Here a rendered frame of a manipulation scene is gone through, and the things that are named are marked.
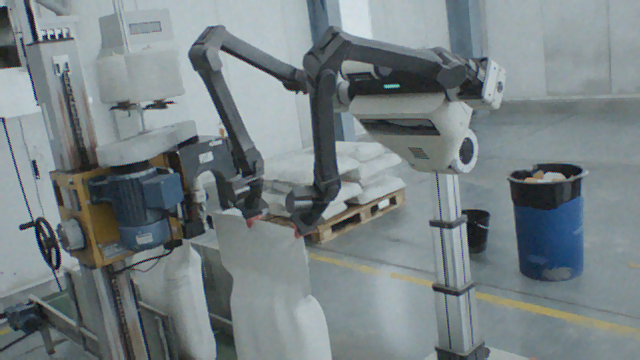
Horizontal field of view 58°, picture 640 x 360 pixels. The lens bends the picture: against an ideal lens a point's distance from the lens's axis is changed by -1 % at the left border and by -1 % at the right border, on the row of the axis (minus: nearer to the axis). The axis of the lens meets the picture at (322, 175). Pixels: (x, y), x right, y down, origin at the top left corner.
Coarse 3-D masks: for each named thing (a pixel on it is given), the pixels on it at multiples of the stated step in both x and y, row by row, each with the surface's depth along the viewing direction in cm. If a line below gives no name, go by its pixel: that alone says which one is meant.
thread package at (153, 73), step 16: (144, 48) 182; (160, 48) 180; (128, 64) 180; (144, 64) 178; (160, 64) 179; (176, 64) 184; (128, 80) 183; (144, 80) 179; (160, 80) 179; (176, 80) 183; (144, 96) 180; (160, 96) 180; (176, 96) 184
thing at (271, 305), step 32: (224, 224) 214; (256, 224) 199; (224, 256) 219; (256, 256) 205; (288, 256) 188; (256, 288) 203; (288, 288) 192; (256, 320) 199; (288, 320) 190; (320, 320) 194; (256, 352) 205; (288, 352) 192; (320, 352) 194
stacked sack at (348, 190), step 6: (342, 186) 513; (348, 186) 514; (354, 186) 516; (342, 192) 506; (348, 192) 510; (354, 192) 515; (360, 192) 522; (336, 198) 500; (342, 198) 504; (348, 198) 513; (330, 204) 495
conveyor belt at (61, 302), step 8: (56, 296) 351; (64, 296) 349; (48, 304) 340; (56, 304) 338; (64, 304) 337; (64, 312) 325; (72, 312) 323; (72, 320) 313; (216, 336) 272; (224, 336) 271; (232, 336) 271; (216, 344) 265; (224, 344) 264; (232, 344) 263; (216, 352) 257; (224, 352) 257; (232, 352) 256
